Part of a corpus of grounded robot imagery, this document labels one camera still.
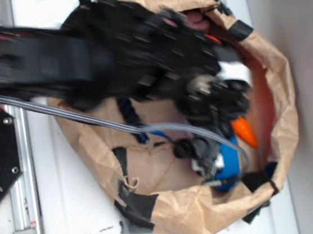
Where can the white plastic bin lid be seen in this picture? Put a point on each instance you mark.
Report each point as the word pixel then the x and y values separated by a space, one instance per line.
pixel 71 201

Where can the orange toy carrot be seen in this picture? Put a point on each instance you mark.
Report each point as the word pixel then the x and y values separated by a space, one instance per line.
pixel 242 128

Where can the pink plush bunny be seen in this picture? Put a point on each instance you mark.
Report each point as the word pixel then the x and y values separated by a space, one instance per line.
pixel 191 18

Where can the aluminium rail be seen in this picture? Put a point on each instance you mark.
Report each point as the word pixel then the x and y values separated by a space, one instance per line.
pixel 24 192

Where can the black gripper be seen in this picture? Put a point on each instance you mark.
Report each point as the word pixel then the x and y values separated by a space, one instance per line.
pixel 211 104

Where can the blue sponge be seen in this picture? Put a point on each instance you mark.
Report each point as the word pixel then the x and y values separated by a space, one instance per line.
pixel 231 168

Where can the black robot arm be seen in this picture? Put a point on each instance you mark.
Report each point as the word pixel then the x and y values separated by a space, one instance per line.
pixel 123 50

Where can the dark blue rope toy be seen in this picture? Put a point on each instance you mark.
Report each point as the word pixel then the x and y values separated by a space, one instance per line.
pixel 131 117

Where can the brown paper bag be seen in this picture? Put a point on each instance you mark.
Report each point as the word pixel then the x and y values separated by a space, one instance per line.
pixel 157 193

